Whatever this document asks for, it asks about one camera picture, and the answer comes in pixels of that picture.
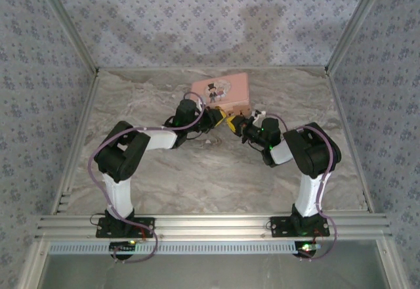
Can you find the pink box with cartoon couple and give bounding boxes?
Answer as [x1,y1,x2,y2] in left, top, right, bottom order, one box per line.
[190,71,253,116]

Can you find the small circuit board with LED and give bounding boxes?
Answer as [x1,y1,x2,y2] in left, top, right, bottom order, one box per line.
[109,241,138,254]
[295,241,321,259]

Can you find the grey metal lower panel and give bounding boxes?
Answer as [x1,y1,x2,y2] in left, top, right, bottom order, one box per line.
[42,252,388,289]

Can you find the thin black right gripper wire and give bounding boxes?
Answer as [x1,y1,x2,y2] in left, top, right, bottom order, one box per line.
[241,134,265,154]

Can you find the aluminium side rail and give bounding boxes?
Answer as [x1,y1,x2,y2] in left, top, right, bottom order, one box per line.
[54,68,101,216]
[326,68,375,213]

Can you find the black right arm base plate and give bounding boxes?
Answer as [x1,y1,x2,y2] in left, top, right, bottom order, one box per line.
[269,215,331,239]

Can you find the aluminium mounting rail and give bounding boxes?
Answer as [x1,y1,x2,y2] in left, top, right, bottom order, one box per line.
[31,214,393,241]

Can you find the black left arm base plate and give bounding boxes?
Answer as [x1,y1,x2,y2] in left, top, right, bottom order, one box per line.
[95,216,156,239]

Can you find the grey slotted cable duct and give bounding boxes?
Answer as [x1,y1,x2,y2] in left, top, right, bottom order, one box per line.
[47,240,301,256]

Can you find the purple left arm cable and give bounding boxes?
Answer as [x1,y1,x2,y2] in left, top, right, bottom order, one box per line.
[89,91,207,264]

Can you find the aluminium frame post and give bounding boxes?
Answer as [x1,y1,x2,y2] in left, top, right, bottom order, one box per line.
[326,0,393,73]
[32,0,99,75]

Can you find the aluminium frame leg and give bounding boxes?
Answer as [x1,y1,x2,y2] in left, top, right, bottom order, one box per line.
[375,239,410,289]
[18,241,50,289]

